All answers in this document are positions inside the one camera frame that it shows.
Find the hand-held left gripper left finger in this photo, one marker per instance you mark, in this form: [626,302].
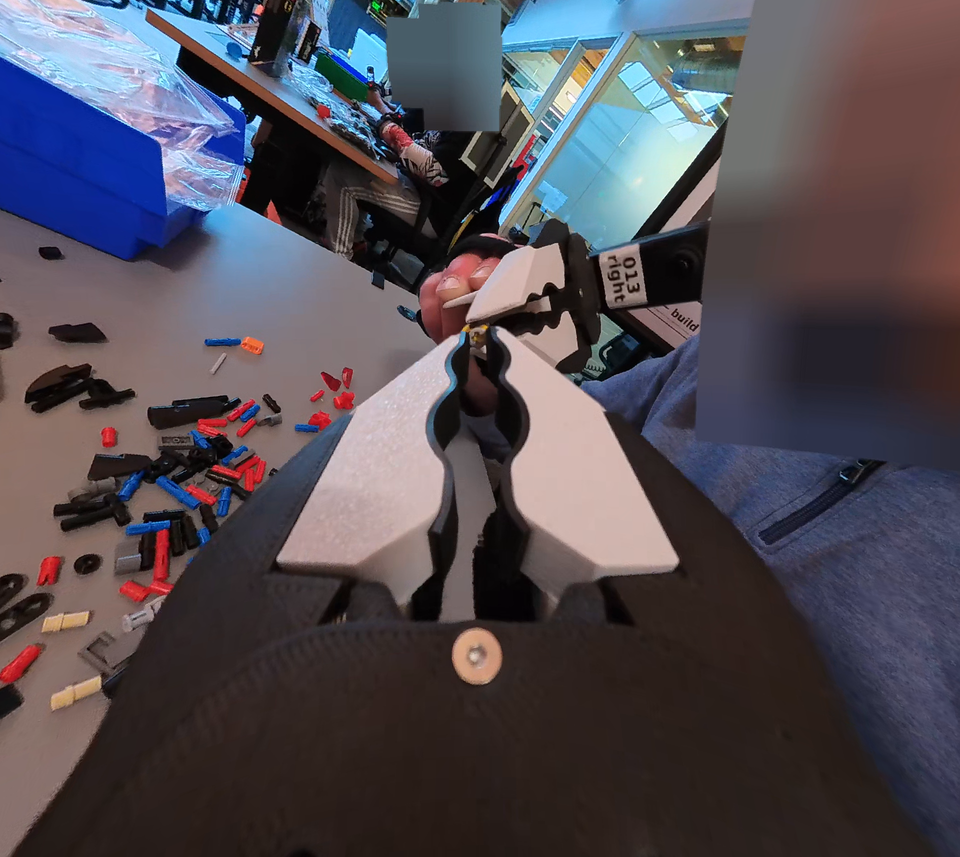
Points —
[360,489]

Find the black cardboard box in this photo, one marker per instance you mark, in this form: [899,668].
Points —
[281,17]

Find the green plastic bin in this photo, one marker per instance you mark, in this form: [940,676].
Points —
[341,73]

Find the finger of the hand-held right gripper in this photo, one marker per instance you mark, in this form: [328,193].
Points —
[547,347]
[521,279]

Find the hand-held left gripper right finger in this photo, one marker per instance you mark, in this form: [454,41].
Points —
[592,489]

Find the blue plastic storage bin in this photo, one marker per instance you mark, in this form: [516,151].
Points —
[82,152]

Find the large clear plastic bag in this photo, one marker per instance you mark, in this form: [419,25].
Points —
[97,39]

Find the long wooden work desk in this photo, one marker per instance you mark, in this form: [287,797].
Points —
[225,51]

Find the person's right hand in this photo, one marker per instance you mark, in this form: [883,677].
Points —
[450,287]

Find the pile of small lego pieces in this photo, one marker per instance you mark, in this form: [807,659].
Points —
[180,467]

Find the small yellow lego pin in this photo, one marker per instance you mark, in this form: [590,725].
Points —
[476,333]

